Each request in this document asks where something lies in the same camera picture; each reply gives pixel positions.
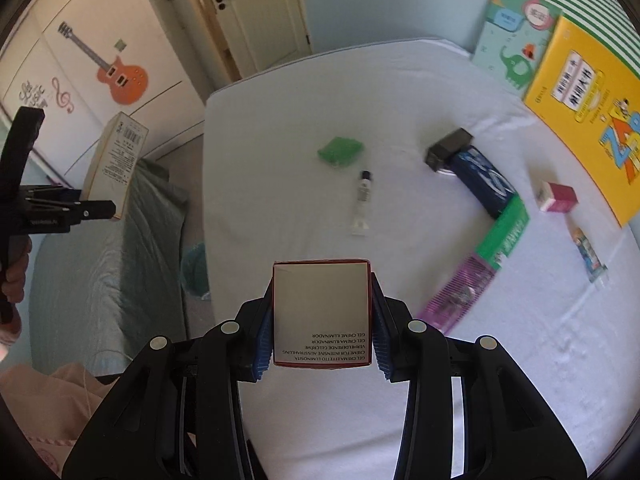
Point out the red and cream box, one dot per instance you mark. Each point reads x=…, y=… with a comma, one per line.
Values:
x=555, y=197

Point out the white red-edged cosmetic box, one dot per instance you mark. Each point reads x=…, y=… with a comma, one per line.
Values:
x=322, y=313

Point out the green elephant children's book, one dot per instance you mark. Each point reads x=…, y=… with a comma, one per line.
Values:
x=513, y=40

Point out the white door with handle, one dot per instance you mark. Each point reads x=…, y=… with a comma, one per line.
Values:
x=262, y=34

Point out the green crumpled wrapper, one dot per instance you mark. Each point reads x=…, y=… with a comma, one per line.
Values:
x=341, y=152

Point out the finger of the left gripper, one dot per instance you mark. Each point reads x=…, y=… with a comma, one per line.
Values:
x=75, y=210

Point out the green toothpaste box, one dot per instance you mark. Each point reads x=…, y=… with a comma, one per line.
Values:
x=504, y=235

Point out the person's left hand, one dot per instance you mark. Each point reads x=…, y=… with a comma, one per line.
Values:
x=13, y=288

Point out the dark blue long box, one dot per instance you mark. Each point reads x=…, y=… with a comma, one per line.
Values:
x=483, y=179

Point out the white wardrobe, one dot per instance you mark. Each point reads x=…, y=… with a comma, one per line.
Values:
x=172, y=107

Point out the white cream tube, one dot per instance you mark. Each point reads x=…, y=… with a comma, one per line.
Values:
x=360, y=222

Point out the clear labelled plastic bottle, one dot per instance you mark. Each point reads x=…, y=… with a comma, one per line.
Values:
x=595, y=268

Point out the yellow children's book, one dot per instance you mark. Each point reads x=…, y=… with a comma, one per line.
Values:
x=590, y=100

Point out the teal trash bin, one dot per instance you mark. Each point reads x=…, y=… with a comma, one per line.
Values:
x=193, y=272

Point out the pink music note sticker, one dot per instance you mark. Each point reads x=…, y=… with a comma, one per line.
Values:
x=62, y=98

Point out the purple long box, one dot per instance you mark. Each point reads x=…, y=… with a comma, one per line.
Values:
x=446, y=309

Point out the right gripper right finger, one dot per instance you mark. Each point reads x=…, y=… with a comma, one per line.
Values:
x=509, y=430

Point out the orange guitar wall sticker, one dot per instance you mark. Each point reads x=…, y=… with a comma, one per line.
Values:
x=127, y=83

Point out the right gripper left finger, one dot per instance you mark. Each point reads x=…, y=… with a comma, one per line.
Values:
x=175, y=413

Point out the black small box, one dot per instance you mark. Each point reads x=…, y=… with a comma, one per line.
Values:
x=438, y=155

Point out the cream barcode carton box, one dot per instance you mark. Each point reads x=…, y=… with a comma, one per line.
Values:
x=113, y=162

